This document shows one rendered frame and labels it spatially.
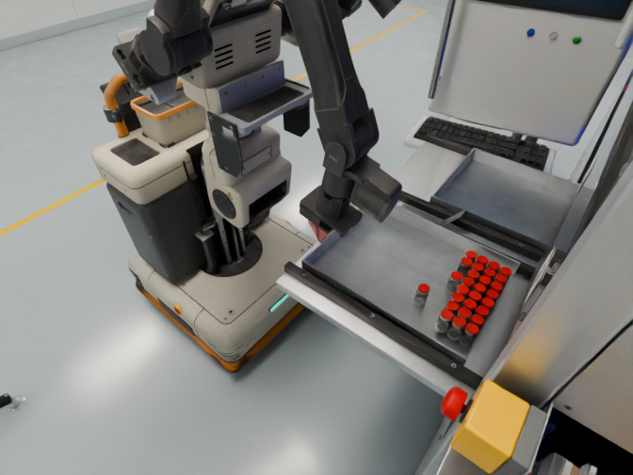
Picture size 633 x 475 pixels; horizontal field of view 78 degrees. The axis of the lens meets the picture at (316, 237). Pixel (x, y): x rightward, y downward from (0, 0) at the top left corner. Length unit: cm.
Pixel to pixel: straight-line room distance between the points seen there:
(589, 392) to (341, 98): 45
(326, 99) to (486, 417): 44
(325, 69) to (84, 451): 153
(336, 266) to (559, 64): 93
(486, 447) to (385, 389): 114
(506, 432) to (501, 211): 60
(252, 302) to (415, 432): 76
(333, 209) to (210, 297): 96
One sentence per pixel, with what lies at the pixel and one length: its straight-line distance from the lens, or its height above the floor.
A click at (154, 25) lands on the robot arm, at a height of 128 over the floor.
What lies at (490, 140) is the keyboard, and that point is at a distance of 139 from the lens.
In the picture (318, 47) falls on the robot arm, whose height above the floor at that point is 131.
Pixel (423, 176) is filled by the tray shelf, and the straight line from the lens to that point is 106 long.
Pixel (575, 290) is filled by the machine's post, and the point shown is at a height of 120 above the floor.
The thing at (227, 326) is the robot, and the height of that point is 28.
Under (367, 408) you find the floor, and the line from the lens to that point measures 161.
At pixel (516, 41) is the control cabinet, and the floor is 108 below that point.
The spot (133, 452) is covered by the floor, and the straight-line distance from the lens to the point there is 167.
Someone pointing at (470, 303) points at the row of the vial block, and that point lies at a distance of 74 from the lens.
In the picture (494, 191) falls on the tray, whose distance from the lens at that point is 107.
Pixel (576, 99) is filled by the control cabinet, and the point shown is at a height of 95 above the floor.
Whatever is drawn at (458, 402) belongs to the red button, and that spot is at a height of 101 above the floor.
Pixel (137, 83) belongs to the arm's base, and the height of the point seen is 115.
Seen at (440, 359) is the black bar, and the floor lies 90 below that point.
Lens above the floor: 149
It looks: 45 degrees down
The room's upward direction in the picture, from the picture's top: straight up
